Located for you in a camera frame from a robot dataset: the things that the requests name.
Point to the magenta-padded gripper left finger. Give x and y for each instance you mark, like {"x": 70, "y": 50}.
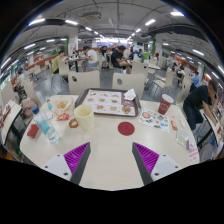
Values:
{"x": 75, "y": 158}

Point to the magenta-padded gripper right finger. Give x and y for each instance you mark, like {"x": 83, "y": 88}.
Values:
{"x": 148, "y": 159}

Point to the clear blue-capped water bottle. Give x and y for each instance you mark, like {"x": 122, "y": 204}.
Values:
{"x": 46, "y": 128}

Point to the flat round red coaster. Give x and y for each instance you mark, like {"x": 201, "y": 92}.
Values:
{"x": 126, "y": 128}

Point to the colourful printed sticker sheet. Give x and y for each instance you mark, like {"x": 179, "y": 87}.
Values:
{"x": 153, "y": 120}

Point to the clear plastic packet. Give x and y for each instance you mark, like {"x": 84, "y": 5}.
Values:
{"x": 182, "y": 138}

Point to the small red sauce packet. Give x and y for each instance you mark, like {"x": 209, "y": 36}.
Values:
{"x": 62, "y": 117}

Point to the white card with red border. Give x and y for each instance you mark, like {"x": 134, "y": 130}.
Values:
{"x": 49, "y": 115}

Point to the red pouch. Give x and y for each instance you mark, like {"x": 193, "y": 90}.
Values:
{"x": 32, "y": 130}

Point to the clear bag of fries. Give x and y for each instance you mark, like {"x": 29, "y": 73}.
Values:
{"x": 62, "y": 105}

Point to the red paper cup white lid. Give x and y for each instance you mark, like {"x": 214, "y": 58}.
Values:
{"x": 164, "y": 105}

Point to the small teal sanitizer bottle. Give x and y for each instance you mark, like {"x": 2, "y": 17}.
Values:
{"x": 49, "y": 105}

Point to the brown food tray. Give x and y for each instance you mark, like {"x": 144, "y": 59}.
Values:
{"x": 103, "y": 103}

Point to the crumpled white napkin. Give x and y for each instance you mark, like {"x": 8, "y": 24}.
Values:
{"x": 129, "y": 95}

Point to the pink backpack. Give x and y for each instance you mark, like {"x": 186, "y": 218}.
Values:
{"x": 28, "y": 107}

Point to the neighbouring white table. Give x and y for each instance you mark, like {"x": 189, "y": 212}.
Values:
{"x": 11, "y": 120}

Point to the beige chair with oval hole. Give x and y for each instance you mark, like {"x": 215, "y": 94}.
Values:
{"x": 85, "y": 83}
{"x": 130, "y": 85}

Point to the person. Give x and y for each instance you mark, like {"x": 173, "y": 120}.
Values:
{"x": 21, "y": 81}
{"x": 117, "y": 58}
{"x": 196, "y": 100}
{"x": 91, "y": 56}
{"x": 56, "y": 63}

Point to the group of beige chairs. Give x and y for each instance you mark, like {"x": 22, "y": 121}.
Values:
{"x": 138, "y": 68}

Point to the ceiling strip lights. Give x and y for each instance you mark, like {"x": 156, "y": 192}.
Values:
{"x": 150, "y": 22}

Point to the ceiling air conditioner unit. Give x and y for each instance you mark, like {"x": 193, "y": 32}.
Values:
{"x": 91, "y": 15}

